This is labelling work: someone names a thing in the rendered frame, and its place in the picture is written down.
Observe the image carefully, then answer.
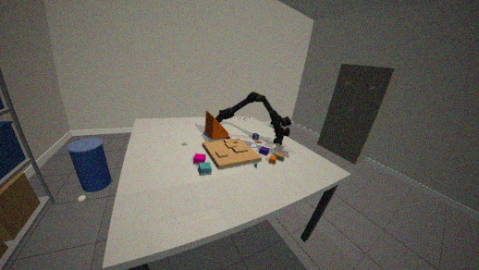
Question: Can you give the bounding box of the magenta block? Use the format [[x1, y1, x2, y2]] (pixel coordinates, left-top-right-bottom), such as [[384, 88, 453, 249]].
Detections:
[[193, 154, 205, 163]]

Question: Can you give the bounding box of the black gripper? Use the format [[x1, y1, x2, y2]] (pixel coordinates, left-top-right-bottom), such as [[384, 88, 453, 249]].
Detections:
[[274, 128, 284, 145]]

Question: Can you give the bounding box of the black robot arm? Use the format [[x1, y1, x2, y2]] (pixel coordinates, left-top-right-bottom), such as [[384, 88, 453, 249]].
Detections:
[[215, 92, 291, 137]]

